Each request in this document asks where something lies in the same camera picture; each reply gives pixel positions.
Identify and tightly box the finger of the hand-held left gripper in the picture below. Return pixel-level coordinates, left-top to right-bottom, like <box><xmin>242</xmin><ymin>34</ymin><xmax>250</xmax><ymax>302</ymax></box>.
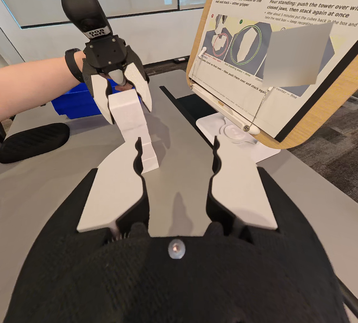
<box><xmin>90</xmin><ymin>75</ymin><xmax>116</xmax><ymax>125</ymax></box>
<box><xmin>124</xmin><ymin>61</ymin><xmax>153</xmax><ymax>113</ymax></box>

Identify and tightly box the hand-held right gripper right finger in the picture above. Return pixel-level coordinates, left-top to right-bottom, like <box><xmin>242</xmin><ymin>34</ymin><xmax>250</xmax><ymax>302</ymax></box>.
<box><xmin>206</xmin><ymin>136</ymin><xmax>279</xmax><ymax>238</ymax></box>

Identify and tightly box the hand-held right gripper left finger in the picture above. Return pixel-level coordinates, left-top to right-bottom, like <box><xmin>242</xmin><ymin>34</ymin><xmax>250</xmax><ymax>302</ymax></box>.
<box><xmin>76</xmin><ymin>137</ymin><xmax>150</xmax><ymax>238</ymax></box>

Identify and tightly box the white hard foam cube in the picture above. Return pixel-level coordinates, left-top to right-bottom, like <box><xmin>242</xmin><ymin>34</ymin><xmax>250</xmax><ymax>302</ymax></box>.
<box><xmin>108</xmin><ymin>90</ymin><xmax>146</xmax><ymax>131</ymax></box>
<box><xmin>120</xmin><ymin>123</ymin><xmax>151</xmax><ymax>145</ymax></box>
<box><xmin>140</xmin><ymin>141</ymin><xmax>156</xmax><ymax>160</ymax></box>
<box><xmin>141</xmin><ymin>155</ymin><xmax>160</xmax><ymax>174</ymax></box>

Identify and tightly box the person's left forearm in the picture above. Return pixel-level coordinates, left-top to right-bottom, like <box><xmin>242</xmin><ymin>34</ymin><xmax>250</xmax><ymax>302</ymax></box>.
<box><xmin>0</xmin><ymin>52</ymin><xmax>84</xmax><ymax>122</ymax></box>

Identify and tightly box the blue plastic bin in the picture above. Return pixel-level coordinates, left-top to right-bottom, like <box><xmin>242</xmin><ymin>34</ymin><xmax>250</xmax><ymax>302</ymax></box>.
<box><xmin>51</xmin><ymin>78</ymin><xmax>135</xmax><ymax>119</ymax></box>

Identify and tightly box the black wristband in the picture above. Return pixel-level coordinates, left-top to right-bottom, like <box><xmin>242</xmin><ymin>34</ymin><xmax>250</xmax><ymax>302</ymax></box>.
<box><xmin>64</xmin><ymin>48</ymin><xmax>86</xmax><ymax>83</ymax></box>

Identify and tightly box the wooden book stand white base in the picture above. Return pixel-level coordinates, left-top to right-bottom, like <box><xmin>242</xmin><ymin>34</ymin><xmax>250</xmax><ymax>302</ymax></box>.
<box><xmin>186</xmin><ymin>0</ymin><xmax>358</xmax><ymax>163</ymax></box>

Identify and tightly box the printed instruction sheet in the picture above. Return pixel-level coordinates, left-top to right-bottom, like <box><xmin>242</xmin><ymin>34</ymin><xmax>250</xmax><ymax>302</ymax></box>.
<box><xmin>189</xmin><ymin>0</ymin><xmax>358</xmax><ymax>139</ymax></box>

